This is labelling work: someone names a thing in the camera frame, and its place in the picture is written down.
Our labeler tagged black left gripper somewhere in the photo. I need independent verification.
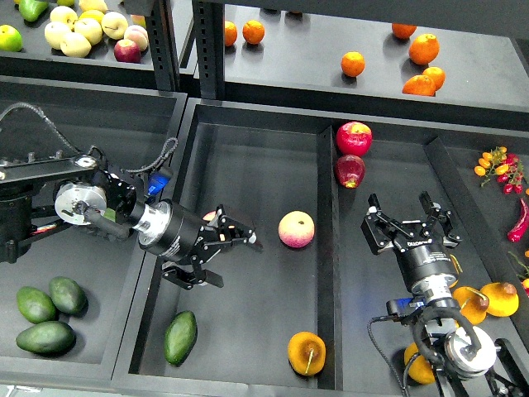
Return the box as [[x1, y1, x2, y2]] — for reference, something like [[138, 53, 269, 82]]
[[155, 204, 263, 289]]

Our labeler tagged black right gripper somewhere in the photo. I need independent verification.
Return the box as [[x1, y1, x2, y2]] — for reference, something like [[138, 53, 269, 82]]
[[360, 191, 461, 263]]

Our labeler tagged dark green avocado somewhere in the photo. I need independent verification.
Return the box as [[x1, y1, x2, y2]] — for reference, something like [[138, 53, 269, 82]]
[[164, 310, 198, 366]]

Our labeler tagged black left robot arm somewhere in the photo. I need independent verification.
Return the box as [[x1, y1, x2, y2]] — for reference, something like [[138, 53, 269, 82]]
[[1, 102, 262, 290]]

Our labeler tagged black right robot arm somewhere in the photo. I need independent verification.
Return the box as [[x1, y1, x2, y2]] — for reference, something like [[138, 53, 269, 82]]
[[361, 192, 528, 396]]

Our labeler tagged yellow pear upper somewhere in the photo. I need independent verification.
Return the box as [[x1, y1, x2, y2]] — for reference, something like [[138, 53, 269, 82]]
[[450, 254, 463, 289]]

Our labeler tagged yellow pear brown tip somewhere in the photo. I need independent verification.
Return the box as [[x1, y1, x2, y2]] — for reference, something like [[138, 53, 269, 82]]
[[452, 286, 489, 325]]

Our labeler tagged yellow pear far right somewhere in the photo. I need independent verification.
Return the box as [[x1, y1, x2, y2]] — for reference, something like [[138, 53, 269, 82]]
[[480, 282, 519, 318]]

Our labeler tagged dark avocado middle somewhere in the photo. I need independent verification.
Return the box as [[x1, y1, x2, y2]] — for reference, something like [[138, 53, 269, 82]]
[[49, 276, 88, 315]]

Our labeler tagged yellow pear bottom right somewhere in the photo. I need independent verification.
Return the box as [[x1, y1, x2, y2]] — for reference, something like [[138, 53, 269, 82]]
[[403, 342, 435, 385]]

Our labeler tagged dark avocado bottom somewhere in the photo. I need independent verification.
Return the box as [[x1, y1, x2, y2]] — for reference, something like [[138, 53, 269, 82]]
[[16, 321, 76, 355]]

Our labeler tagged dark avocado left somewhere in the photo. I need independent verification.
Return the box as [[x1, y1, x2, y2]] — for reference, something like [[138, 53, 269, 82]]
[[16, 286, 56, 324]]

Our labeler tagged pale yellow pear right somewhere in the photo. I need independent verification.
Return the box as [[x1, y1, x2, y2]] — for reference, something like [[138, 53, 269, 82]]
[[101, 12, 129, 41]]

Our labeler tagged pale yellow pear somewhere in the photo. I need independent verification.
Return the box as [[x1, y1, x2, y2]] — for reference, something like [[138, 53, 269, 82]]
[[50, 6, 79, 31], [60, 32, 92, 58], [74, 18, 102, 45], [44, 22, 71, 50], [101, 12, 129, 41]]

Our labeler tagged pale yellow pear front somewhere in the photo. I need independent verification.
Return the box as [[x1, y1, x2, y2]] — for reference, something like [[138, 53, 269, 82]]
[[60, 32, 92, 58]]

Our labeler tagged pale yellow pear centre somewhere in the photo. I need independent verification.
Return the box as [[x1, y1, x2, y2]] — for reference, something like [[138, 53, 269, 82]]
[[74, 18, 102, 45]]

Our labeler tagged pale yellow pear left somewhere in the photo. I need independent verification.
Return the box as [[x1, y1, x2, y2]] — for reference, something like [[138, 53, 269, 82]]
[[44, 22, 71, 50]]

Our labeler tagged pale yellow pear back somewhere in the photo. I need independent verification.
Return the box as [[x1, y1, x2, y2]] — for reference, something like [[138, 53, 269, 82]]
[[50, 6, 79, 31]]

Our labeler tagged pink yellow apple left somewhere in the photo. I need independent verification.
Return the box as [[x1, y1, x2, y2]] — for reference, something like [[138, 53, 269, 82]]
[[203, 210, 217, 222]]

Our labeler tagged pink yellow apple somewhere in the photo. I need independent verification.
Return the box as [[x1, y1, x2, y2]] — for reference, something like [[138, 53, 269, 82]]
[[203, 210, 217, 222], [278, 211, 315, 248]]

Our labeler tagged dark red apple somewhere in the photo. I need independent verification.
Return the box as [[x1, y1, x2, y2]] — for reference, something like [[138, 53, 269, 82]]
[[334, 155, 365, 189]]

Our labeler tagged pink yellow apple right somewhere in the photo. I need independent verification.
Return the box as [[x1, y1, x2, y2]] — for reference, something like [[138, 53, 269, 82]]
[[278, 211, 315, 248]]

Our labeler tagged bright red apple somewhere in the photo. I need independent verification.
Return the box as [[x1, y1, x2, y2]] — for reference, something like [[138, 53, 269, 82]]
[[336, 122, 373, 157]]

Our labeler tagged red chili pepper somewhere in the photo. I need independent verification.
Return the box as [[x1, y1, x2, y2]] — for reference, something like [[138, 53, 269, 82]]
[[507, 198, 528, 242]]

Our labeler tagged black centre tray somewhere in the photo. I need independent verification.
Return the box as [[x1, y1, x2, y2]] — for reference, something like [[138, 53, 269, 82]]
[[116, 99, 528, 396]]

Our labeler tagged black tray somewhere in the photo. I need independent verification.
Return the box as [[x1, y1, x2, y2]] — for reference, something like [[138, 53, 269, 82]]
[[1, 77, 187, 388], [116, 99, 528, 396]]

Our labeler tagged cherry tomato bunch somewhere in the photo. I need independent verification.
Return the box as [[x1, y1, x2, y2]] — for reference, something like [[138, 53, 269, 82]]
[[474, 146, 528, 194]]

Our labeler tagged orange lower right front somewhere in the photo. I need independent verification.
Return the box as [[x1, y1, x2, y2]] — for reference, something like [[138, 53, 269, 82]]
[[402, 74, 436, 96]]

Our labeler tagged black left tray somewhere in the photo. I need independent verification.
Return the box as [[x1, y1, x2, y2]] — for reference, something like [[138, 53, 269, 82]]
[[1, 77, 187, 388]]

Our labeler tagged orange lower right back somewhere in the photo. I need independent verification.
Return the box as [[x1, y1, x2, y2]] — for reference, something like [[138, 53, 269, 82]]
[[422, 66, 446, 91]]

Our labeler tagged orange centre shelf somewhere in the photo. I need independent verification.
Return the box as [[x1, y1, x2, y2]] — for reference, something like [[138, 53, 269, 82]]
[[341, 51, 365, 78]]

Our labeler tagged large orange right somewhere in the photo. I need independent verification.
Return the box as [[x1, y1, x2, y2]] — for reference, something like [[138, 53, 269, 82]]
[[408, 33, 441, 65]]

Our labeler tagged orange top right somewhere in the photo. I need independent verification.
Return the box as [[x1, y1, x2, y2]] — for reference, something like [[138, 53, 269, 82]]
[[392, 23, 417, 41]]

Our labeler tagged red apple on shelf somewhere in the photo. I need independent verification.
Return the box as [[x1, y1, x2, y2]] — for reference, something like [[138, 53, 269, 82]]
[[113, 39, 141, 64]]

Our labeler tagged orange far left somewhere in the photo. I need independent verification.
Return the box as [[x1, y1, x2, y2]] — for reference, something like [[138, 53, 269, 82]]
[[224, 21, 238, 47]]

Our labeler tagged pale peach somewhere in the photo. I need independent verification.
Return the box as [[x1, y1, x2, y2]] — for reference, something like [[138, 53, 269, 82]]
[[123, 25, 149, 51]]

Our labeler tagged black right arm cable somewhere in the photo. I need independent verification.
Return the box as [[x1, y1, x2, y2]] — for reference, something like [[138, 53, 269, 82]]
[[366, 314, 418, 397]]

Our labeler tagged black shelf post left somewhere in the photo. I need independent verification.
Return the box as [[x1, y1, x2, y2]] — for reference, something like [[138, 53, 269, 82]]
[[145, 0, 180, 92]]

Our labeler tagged black shelf post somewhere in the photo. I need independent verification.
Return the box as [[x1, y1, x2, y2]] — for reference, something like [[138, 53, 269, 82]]
[[193, 1, 226, 100], [145, 0, 180, 92]]

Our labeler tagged black shelf post right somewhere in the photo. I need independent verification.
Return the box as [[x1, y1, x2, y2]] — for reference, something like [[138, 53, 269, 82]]
[[193, 1, 226, 100]]

